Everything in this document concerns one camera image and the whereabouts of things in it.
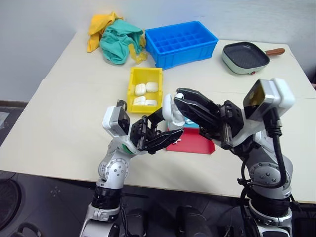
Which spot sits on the closed white earbud case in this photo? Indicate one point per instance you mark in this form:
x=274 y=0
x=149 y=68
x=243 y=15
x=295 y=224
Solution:
x=151 y=102
x=140 y=89
x=152 y=87
x=139 y=100

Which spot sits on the round black ribbed object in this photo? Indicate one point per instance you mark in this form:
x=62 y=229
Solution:
x=8 y=200

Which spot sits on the blue plastic crate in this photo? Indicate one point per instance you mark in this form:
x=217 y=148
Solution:
x=180 y=53

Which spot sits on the red flat tray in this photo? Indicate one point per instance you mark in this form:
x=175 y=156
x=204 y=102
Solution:
x=192 y=144

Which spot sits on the teal small box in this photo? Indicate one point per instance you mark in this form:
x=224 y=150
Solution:
x=191 y=124

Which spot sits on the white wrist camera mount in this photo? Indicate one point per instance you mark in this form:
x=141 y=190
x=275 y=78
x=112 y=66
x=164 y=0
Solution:
x=110 y=118
x=276 y=96

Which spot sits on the yellow plastic bin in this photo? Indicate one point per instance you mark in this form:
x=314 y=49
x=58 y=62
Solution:
x=145 y=74

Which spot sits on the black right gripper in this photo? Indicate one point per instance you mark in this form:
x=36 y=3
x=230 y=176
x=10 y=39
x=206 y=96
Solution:
x=228 y=123

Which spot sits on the green cloth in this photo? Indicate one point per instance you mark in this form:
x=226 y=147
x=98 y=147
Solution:
x=114 y=45

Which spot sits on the white earbud case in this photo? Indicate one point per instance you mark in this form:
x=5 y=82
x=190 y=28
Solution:
x=140 y=89
x=170 y=111
x=152 y=87
x=151 y=102
x=139 y=100

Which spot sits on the white earbud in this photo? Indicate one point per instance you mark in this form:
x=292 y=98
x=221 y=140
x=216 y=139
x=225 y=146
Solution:
x=177 y=140
x=179 y=95

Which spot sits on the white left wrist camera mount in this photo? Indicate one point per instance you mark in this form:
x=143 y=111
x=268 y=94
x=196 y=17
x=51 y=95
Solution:
x=110 y=118

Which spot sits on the yellow cloth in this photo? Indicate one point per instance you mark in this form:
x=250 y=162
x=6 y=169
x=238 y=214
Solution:
x=97 y=27

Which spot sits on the square grill pan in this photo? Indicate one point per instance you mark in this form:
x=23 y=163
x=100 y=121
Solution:
x=243 y=58

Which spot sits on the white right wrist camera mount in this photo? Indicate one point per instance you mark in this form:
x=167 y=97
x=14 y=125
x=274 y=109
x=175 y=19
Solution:
x=276 y=96

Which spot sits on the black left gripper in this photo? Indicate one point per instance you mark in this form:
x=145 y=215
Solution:
x=142 y=134

